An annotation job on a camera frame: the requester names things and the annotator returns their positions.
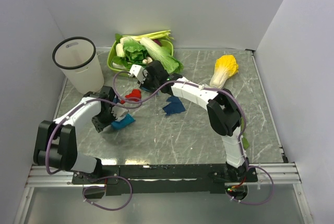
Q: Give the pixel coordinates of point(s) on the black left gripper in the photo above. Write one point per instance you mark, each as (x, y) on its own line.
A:
(99, 126)

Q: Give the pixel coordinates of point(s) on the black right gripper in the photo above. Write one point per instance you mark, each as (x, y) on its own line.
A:
(144, 85)

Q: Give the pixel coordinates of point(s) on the blue dustpan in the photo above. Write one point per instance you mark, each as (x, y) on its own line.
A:
(124, 122)

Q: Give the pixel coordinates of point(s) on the red paper scrap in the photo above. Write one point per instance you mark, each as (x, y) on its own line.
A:
(135, 95)

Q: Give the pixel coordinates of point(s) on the dark blue paper scrap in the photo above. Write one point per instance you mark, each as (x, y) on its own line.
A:
(175, 106)

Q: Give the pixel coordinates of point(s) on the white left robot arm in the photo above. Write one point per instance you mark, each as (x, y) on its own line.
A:
(56, 144)

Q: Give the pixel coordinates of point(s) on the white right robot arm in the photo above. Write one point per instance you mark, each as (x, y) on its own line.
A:
(225, 114)

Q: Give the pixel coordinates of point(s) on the mushroom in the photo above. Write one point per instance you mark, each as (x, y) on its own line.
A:
(147, 60)

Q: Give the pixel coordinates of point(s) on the green lettuce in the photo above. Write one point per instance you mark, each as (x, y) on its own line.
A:
(134, 51)

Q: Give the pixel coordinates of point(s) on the green vegetable basket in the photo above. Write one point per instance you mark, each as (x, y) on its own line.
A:
(115, 64)

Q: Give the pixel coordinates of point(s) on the yellow-green celery stalks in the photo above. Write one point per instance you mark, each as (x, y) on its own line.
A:
(165, 34)

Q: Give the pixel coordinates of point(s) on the white radish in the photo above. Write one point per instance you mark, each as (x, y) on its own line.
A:
(120, 50)

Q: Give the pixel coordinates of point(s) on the white bin with black rim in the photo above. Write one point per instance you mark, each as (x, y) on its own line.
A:
(77, 59)

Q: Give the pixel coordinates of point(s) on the yellow napa cabbage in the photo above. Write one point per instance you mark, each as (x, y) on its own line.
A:
(225, 67)

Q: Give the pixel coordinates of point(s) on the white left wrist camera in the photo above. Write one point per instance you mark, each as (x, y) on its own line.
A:
(119, 113)

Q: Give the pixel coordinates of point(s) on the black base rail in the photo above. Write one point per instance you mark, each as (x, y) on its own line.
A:
(167, 178)

